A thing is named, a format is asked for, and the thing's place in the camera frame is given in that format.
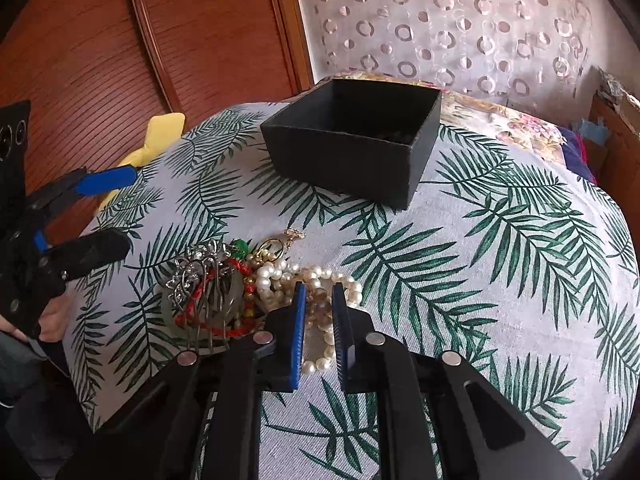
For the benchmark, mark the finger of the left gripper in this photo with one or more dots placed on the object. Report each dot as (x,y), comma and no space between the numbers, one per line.
(80,183)
(78,257)

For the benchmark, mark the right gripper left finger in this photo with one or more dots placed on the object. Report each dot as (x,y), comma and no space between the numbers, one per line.
(281,357)

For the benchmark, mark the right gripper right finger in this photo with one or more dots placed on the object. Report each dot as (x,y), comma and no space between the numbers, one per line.
(357,361)

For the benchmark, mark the gold pendant earring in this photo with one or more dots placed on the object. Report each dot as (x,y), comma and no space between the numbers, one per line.
(275,247)

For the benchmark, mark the silver hair comb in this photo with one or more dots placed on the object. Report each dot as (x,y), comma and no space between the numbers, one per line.
(212,255)

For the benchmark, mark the black jewelry box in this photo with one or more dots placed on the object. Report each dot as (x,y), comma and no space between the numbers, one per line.
(367,138)

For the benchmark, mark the person's left hand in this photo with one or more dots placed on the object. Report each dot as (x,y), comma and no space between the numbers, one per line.
(53,321)

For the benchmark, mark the yellow pikachu plush toy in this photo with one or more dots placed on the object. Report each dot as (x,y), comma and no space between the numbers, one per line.
(161,132)

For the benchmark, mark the wooden louvered wardrobe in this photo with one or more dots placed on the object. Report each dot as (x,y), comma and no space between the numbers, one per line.
(96,71)

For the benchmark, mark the palm leaf print blanket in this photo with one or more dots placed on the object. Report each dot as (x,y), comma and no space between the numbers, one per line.
(524,268)

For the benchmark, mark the navy blue blanket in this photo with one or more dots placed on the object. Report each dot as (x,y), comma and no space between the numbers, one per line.
(575,155)

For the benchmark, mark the wooden side cabinet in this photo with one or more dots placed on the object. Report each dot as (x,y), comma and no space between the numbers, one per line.
(619,173)

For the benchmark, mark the circle pattern sheer curtain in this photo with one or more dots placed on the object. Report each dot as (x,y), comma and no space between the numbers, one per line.
(531,55)

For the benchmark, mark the cardboard box on cabinet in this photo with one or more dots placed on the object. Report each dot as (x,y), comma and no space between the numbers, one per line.
(624,104)

